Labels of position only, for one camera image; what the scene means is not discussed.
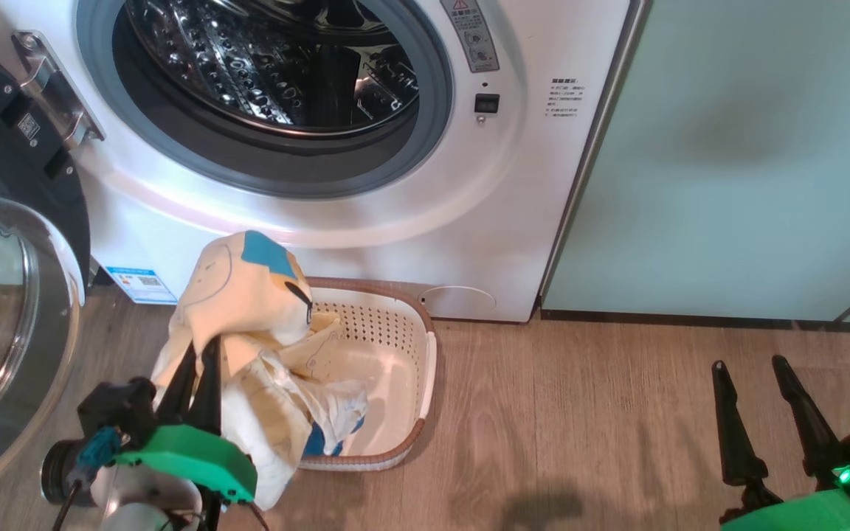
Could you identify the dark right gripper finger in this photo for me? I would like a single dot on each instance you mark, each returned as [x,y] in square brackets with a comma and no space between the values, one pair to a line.
[809,420]
[735,435]

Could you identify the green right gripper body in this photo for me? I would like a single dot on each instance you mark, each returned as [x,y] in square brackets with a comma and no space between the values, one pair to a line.
[801,512]

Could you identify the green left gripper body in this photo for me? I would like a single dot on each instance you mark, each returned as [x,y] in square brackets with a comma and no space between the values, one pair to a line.
[196,461]

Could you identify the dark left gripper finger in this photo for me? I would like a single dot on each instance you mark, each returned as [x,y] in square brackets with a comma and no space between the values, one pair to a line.
[180,391]
[209,391]

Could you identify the pale yellow cartoon print garment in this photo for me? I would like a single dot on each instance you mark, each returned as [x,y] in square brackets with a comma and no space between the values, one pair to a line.
[255,324]

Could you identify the black round washing machine door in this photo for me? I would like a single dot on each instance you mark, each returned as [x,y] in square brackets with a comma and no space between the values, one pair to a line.
[19,295]

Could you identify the cream perforated laundry basket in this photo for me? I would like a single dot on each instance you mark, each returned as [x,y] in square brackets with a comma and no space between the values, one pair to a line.
[395,369]

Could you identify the white front-load washing machine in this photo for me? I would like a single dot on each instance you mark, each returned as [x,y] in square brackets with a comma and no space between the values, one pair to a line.
[506,206]

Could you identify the metal door hinge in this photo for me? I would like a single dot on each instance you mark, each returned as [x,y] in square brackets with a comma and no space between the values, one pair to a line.
[56,88]

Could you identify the steel washing machine drum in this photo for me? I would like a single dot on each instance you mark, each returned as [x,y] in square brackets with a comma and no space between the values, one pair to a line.
[277,63]

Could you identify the blue white energy label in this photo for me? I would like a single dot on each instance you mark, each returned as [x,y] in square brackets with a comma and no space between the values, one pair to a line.
[141,285]

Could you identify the blue garment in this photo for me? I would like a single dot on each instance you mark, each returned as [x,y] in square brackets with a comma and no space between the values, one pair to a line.
[318,442]

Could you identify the pale teal cabinet with baseboard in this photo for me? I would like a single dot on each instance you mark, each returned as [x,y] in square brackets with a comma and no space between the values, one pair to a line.
[727,162]

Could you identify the grey warning sticker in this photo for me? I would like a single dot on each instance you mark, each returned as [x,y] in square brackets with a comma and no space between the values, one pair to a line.
[471,33]

